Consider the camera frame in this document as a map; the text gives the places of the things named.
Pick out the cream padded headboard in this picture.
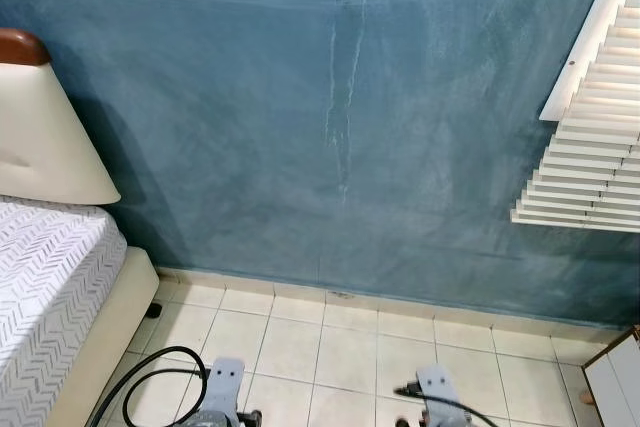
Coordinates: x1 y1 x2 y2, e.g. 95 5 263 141
0 27 123 206

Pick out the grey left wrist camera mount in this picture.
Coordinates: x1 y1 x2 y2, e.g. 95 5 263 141
203 357 248 416

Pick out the cream bed base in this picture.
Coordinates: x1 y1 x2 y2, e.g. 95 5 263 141
45 245 163 427

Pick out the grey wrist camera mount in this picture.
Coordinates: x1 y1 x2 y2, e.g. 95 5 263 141
415 365 463 420
203 357 248 416

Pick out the white cabinet with wooden knob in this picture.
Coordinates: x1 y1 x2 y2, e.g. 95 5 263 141
582 325 640 427

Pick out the white slatted window blind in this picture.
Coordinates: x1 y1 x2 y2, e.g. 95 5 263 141
510 0 640 234

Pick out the mattress with white chevron sheet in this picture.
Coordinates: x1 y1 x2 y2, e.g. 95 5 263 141
0 195 129 393

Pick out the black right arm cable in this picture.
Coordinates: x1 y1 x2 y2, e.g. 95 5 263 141
393 382 506 427

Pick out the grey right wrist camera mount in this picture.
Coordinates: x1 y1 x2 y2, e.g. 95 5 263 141
415 365 463 420

